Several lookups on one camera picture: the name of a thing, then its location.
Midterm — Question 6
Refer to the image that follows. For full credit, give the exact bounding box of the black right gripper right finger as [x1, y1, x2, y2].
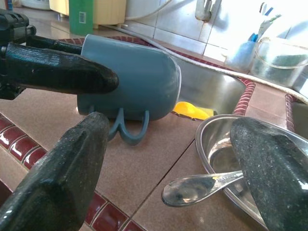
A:
[230, 116, 308, 231]

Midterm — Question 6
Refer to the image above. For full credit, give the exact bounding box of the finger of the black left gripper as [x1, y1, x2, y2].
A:
[6, 42, 120, 95]
[25, 35, 83, 55]

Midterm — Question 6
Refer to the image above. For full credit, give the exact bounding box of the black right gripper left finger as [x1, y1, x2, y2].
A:
[0, 112, 111, 231]

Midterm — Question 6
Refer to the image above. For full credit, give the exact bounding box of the stainless steel bowl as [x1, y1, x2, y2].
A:
[194, 114, 308, 229]

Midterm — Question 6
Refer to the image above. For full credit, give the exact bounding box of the blue plastic mug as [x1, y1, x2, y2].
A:
[76, 33, 181, 147]

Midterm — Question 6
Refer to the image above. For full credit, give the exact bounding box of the yellow plastic bowl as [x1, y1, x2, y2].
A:
[172, 101, 210, 121]

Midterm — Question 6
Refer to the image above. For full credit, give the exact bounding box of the green liquid soap bottle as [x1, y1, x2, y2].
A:
[68, 0, 94, 36]

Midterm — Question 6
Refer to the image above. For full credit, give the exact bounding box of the steel sink basin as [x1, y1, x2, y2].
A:
[166, 54, 248, 121]
[290, 101, 308, 133]

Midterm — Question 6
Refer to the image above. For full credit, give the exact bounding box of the bright yellow dish sponge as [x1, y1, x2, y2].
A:
[202, 107, 218, 118]

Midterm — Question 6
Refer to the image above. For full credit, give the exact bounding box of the clear plastic bucket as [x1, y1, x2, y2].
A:
[249, 37, 308, 89]

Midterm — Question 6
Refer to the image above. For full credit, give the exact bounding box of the white wall hose with connector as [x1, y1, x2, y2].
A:
[125, 0, 174, 21]

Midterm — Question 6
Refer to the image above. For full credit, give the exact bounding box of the white counter hose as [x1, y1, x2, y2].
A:
[105, 24, 308, 105]

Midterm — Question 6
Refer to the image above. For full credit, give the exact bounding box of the grey wall tap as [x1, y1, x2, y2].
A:
[194, 0, 222, 23]

